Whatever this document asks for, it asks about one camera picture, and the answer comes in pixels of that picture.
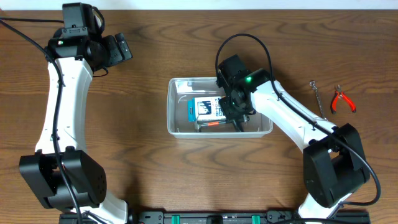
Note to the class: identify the clear plastic container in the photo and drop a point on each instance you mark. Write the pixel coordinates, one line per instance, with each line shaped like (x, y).
(183, 89)

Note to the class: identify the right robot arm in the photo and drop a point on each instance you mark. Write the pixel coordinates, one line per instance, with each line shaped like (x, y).
(334, 164)

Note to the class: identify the silver combination wrench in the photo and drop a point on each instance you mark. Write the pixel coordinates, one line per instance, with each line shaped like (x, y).
(319, 100)

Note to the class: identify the yellow black stubby screwdriver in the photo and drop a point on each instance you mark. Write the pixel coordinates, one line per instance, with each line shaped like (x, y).
(245, 118)

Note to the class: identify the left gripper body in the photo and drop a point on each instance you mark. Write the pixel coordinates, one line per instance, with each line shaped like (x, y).
(105, 53)

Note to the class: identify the thin black yellow screwdriver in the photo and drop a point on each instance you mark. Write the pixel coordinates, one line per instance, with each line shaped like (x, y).
(237, 125)

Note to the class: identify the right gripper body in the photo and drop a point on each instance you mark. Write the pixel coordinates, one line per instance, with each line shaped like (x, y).
(231, 108)

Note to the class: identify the black mounting rail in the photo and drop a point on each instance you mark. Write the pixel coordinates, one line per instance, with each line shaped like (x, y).
(271, 216)

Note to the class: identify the small black-handled hammer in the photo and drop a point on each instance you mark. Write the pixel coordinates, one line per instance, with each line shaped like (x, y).
(200, 124)

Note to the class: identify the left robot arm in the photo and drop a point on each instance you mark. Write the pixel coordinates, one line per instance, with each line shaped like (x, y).
(60, 173)

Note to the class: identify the blue white cardboard box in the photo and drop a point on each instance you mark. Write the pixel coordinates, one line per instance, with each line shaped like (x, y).
(205, 108)

